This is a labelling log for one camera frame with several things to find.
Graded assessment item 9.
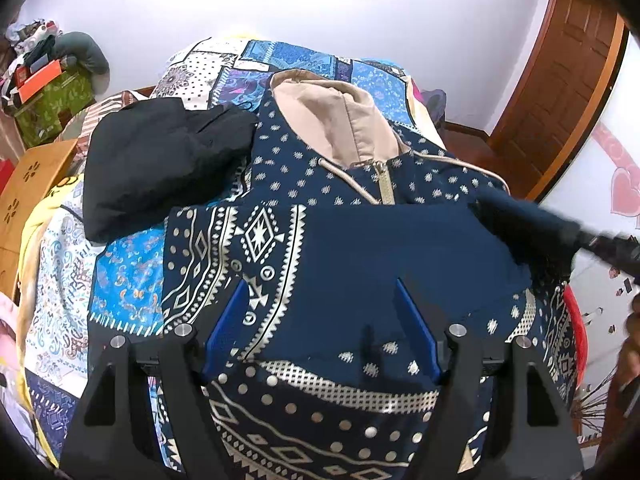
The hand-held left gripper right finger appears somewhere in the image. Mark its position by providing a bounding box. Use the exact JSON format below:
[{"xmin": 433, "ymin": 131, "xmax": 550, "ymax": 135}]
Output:
[{"xmin": 395, "ymin": 278, "xmax": 586, "ymax": 480}]

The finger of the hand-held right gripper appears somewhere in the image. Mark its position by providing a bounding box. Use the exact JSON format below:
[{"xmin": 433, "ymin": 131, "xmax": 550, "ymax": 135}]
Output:
[{"xmin": 575, "ymin": 229, "xmax": 640, "ymax": 282}]

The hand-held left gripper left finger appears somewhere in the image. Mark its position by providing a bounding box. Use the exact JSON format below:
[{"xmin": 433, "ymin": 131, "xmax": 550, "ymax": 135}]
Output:
[{"xmin": 59, "ymin": 278, "xmax": 251, "ymax": 480}]

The navy patterned hooded jacket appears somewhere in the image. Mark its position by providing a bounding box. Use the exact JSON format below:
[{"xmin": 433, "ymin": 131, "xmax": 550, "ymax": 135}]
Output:
[{"xmin": 160, "ymin": 69, "xmax": 581, "ymax": 480}]

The patchwork bedspread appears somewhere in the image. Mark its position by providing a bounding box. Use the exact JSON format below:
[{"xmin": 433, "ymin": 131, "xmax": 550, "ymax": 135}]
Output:
[{"xmin": 25, "ymin": 37, "xmax": 581, "ymax": 471}]

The wooden door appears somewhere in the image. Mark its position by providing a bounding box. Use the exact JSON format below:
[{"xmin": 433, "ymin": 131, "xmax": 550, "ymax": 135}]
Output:
[{"xmin": 487, "ymin": 0, "xmax": 628, "ymax": 201}]

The black folded garment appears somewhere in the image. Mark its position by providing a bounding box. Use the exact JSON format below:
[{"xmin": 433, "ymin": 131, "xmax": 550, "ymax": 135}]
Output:
[{"xmin": 82, "ymin": 97, "xmax": 258, "ymax": 243}]

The yellow cloth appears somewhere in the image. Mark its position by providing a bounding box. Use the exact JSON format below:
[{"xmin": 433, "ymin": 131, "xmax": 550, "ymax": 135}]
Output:
[{"xmin": 17, "ymin": 180, "xmax": 76, "ymax": 311}]

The pink cloth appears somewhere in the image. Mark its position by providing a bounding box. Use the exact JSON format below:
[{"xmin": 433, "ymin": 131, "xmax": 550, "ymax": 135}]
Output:
[{"xmin": 0, "ymin": 290, "xmax": 31, "ymax": 366}]

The wooden table with flower cutouts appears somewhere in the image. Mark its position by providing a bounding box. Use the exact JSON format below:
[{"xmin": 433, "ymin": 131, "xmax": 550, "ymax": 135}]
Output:
[{"xmin": 0, "ymin": 139, "xmax": 78, "ymax": 301}]

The green storage box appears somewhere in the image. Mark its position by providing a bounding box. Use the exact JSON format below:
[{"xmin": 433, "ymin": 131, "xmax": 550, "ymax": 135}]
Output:
[{"xmin": 12, "ymin": 67, "xmax": 96, "ymax": 148}]

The orange box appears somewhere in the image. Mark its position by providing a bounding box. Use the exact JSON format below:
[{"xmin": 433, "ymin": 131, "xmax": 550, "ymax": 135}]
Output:
[{"xmin": 19, "ymin": 59, "xmax": 63, "ymax": 102}]

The pink heart wall sticker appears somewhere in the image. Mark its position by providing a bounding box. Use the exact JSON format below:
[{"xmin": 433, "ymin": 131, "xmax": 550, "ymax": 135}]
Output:
[{"xmin": 612, "ymin": 167, "xmax": 640, "ymax": 216}]

